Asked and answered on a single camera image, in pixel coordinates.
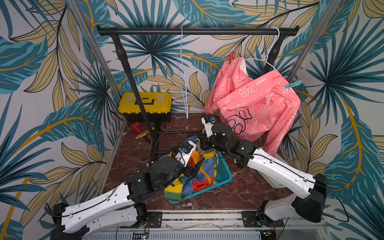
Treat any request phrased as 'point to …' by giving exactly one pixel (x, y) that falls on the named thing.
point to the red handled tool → (136, 125)
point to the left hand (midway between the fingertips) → (194, 154)
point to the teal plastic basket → (224, 174)
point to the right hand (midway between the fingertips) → (198, 135)
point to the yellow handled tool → (142, 134)
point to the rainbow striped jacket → (179, 188)
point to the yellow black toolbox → (157, 106)
